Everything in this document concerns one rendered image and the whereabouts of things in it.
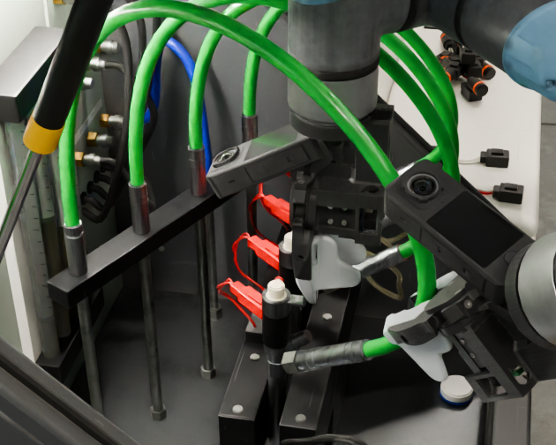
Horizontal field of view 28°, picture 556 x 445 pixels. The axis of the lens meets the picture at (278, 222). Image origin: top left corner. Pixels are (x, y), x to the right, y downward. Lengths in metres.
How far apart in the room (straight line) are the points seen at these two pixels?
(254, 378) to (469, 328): 0.44
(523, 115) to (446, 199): 0.88
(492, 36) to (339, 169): 0.20
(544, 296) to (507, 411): 0.52
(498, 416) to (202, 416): 0.36
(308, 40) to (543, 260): 0.29
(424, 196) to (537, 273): 0.12
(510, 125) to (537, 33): 0.80
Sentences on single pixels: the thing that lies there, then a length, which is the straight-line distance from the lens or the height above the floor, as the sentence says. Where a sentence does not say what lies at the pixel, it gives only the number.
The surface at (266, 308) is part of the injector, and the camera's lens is 1.06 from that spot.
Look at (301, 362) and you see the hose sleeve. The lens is 0.96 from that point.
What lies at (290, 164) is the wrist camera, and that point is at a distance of 0.95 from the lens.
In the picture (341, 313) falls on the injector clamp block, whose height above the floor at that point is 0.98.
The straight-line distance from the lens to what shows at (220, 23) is 0.84.
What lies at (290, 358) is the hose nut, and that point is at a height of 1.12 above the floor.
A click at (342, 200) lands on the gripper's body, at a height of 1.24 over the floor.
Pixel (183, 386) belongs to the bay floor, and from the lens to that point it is 1.37.
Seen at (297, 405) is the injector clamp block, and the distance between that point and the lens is 1.13.
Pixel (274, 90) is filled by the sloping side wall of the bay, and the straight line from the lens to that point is 1.30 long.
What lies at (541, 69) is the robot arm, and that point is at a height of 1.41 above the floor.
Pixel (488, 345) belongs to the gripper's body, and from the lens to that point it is 0.76.
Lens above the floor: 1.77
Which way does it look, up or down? 35 degrees down
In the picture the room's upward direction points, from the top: straight up
